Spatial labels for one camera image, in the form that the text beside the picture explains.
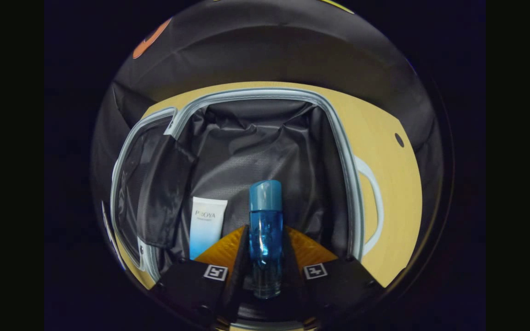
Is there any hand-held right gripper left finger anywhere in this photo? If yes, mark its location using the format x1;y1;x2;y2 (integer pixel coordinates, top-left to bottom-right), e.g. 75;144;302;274
155;224;250;323

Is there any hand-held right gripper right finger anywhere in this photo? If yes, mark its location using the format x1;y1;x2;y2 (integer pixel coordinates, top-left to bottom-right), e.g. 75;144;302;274
284;225;385;323

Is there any blue green toner bottle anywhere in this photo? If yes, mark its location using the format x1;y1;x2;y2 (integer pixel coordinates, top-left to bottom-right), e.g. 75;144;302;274
248;180;284;299

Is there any white and blue cream tube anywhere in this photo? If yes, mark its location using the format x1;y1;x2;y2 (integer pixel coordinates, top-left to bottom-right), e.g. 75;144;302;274
189;197;229;260

